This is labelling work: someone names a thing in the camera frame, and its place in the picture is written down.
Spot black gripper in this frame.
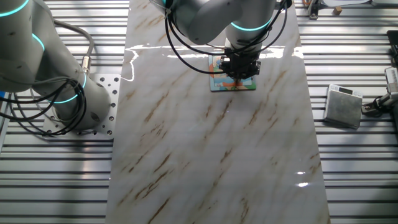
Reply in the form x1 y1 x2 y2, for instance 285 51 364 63
218 51 261 85

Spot vehicle picture puzzle board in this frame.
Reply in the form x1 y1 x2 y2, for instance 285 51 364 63
207 54 257 92

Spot marble pattern board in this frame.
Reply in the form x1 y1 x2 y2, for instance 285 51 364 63
104 0 331 224

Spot metal pole with black clamp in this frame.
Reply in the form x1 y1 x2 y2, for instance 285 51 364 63
307 0 322 20

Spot silver digital scale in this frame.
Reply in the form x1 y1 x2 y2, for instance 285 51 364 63
323 83 364 130

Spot black box-shaped device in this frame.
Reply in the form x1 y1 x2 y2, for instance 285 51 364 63
386 30 398 68

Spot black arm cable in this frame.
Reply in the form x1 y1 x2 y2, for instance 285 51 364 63
164 0 289 75

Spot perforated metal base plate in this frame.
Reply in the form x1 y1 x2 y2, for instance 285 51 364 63
42 73 121 141

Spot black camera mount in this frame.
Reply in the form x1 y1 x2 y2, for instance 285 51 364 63
361 95 389 118

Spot small silver camera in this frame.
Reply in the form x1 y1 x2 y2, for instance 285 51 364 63
384 67 398 103

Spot thick grey cable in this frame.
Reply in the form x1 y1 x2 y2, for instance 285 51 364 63
51 18 95 76

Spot black cable bundle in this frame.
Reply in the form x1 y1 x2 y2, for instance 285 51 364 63
0 79 87 137

